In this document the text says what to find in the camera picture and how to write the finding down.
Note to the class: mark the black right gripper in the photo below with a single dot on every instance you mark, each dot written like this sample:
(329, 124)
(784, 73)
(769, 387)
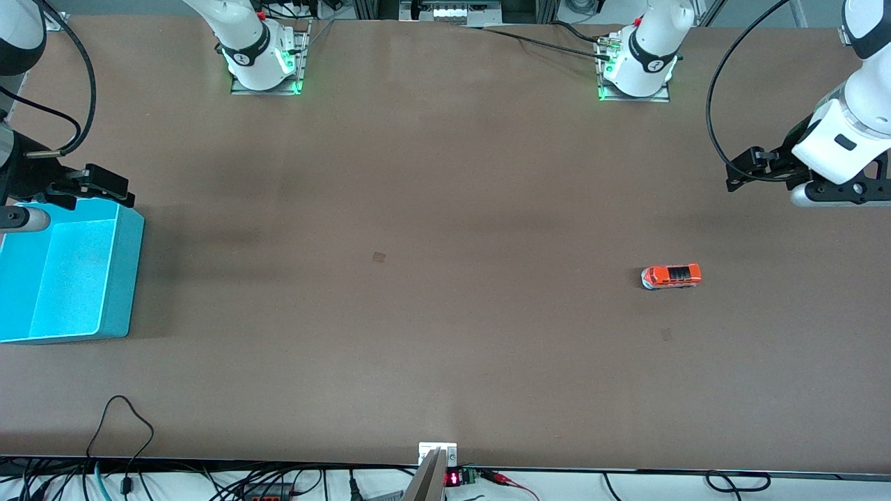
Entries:
(29, 177)

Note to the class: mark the orange toy bus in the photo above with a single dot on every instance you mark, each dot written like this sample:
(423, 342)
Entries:
(672, 275)

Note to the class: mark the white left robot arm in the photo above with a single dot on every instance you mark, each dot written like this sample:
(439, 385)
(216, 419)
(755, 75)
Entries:
(651, 49)

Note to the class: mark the black power strip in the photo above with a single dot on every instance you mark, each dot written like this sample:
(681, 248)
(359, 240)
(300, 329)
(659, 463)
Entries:
(268, 495)

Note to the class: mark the grey camera pole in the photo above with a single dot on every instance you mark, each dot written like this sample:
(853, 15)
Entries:
(428, 480)

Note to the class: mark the aluminium frame rack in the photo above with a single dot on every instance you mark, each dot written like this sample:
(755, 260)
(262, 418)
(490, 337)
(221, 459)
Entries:
(452, 12)

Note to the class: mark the red clip lead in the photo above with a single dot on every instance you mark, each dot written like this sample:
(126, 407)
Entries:
(498, 477)

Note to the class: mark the blue plastic box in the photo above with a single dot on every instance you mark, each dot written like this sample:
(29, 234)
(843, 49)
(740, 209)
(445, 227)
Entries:
(83, 278)

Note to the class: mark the white table edge bracket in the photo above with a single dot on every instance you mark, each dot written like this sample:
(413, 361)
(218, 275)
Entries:
(426, 449)

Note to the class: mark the aluminium corner bracket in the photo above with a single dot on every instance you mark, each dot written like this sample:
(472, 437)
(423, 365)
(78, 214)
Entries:
(844, 35)
(62, 15)

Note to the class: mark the circuit board with red display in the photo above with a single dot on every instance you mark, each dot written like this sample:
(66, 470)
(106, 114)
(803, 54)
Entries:
(453, 479)

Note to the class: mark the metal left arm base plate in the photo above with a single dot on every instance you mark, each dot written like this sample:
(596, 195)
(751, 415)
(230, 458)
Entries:
(661, 97)

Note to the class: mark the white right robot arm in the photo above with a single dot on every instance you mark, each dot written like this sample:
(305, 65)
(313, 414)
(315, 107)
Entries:
(250, 42)

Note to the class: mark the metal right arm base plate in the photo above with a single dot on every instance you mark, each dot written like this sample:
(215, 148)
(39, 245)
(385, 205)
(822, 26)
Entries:
(240, 89)

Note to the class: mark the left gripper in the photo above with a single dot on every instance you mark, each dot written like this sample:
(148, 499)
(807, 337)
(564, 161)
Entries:
(789, 151)

